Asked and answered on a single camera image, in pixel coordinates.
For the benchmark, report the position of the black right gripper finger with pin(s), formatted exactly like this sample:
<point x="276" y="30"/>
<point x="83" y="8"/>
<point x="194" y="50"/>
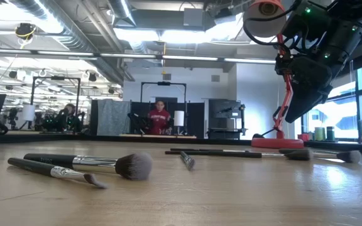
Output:
<point x="303" y="102"/>
<point x="310" y="73"/>

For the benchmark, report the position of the grey round-head makeup brush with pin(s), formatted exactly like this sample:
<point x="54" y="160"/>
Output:
<point x="350" y="156"/>

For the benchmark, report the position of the black fan makeup brush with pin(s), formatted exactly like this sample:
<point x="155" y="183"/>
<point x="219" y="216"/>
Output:
<point x="215" y="154"/>

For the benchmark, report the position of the thin black liner brush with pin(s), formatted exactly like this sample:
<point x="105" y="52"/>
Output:
<point x="196" y="149"/>

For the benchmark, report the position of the short flat-head makeup brush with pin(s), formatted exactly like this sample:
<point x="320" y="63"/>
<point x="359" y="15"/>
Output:
<point x="188" y="161"/>

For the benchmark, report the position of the large fluffy powder brush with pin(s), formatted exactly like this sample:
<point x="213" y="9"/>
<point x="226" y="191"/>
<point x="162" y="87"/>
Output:
<point x="134" y="166"/>

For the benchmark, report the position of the angled-tip black makeup brush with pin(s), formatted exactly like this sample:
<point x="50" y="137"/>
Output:
<point x="33" y="166"/>

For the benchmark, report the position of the red container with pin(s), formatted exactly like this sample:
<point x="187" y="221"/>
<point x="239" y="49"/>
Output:
<point x="303" y="137"/>

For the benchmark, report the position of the light green cylinder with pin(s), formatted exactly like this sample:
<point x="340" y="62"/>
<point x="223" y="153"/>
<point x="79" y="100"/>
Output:
<point x="319" y="134"/>

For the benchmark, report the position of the dark green cylinder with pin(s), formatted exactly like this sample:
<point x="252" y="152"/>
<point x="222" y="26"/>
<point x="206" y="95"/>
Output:
<point x="330" y="134"/>

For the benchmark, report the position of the red desk lamp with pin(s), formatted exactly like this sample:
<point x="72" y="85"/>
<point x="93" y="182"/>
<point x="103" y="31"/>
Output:
<point x="278" y="143"/>

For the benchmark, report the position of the black equipment cabinet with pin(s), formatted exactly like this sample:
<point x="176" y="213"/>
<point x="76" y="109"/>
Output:
<point x="225" y="110"/>

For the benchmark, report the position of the black partition screen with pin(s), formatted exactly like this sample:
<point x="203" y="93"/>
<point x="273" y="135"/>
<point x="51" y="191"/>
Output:
<point x="196" y="119"/>

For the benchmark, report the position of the ceiling light bar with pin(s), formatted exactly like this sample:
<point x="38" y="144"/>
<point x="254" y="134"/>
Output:
<point x="188" y="58"/>

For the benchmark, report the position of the white shade table lamp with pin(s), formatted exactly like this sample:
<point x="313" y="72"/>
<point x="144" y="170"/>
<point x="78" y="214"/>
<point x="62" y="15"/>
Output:
<point x="178" y="118"/>

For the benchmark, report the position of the person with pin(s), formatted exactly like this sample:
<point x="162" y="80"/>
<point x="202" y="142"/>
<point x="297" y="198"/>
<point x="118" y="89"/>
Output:
<point x="159" y="120"/>

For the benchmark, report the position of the wooden background table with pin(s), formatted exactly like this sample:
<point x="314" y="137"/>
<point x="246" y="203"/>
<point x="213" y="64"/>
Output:
<point x="156" y="136"/>

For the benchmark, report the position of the grey cloth panel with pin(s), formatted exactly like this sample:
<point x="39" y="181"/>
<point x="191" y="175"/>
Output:
<point x="113" y="117"/>

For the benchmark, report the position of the black ceiling spotlight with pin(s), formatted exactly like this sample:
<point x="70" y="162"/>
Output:
<point x="13" y="74"/>
<point x="92" y="77"/>
<point x="111" y="91"/>

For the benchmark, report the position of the yellow black ceiling reel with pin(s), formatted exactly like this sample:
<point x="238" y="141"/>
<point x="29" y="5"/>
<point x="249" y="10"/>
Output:
<point x="25" y="30"/>

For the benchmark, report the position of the grey wall vent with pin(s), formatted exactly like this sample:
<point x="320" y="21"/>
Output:
<point x="215" y="78"/>
<point x="166" y="77"/>

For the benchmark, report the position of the black gantry frame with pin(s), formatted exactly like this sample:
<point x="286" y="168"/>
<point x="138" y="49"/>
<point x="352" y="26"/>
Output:
<point x="163" y="83"/>
<point x="57" y="78"/>

